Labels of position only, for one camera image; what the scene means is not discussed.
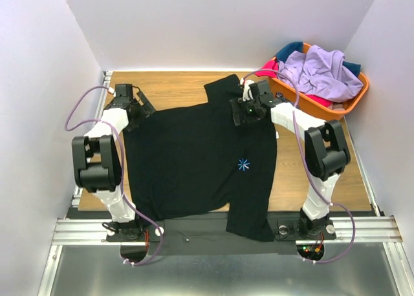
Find right side aluminium rail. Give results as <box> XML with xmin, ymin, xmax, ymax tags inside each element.
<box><xmin>343</xmin><ymin>116</ymin><xmax>386</xmax><ymax>218</ymax></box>

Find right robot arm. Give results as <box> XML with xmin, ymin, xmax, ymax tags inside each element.
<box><xmin>230</xmin><ymin>79</ymin><xmax>351</xmax><ymax>238</ymax></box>

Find orange laundry basket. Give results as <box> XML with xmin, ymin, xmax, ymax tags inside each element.
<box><xmin>270</xmin><ymin>42</ymin><xmax>369</xmax><ymax>120</ymax></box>

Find dark blue t shirt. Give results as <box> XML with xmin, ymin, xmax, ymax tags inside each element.
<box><xmin>275</xmin><ymin>41</ymin><xmax>303</xmax><ymax>62</ymax></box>

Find lavender t shirt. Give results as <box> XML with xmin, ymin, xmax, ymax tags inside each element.
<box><xmin>278</xmin><ymin>45</ymin><xmax>364</xmax><ymax>103</ymax></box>

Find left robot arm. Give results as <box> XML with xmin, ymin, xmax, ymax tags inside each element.
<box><xmin>71</xmin><ymin>83</ymin><xmax>164</xmax><ymax>242</ymax></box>

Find pink t shirt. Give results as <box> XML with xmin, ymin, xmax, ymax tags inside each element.
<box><xmin>254</xmin><ymin>58</ymin><xmax>279</xmax><ymax>78</ymax></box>

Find aluminium frame rail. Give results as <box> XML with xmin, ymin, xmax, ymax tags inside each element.
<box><xmin>52</xmin><ymin>217</ymin><xmax>402</xmax><ymax>246</ymax></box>

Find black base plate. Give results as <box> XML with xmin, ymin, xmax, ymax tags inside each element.
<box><xmin>102</xmin><ymin>213</ymin><xmax>317</xmax><ymax>262</ymax></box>

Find black t shirt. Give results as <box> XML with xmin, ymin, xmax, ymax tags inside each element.
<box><xmin>123</xmin><ymin>75</ymin><xmax>277</xmax><ymax>242</ymax></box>

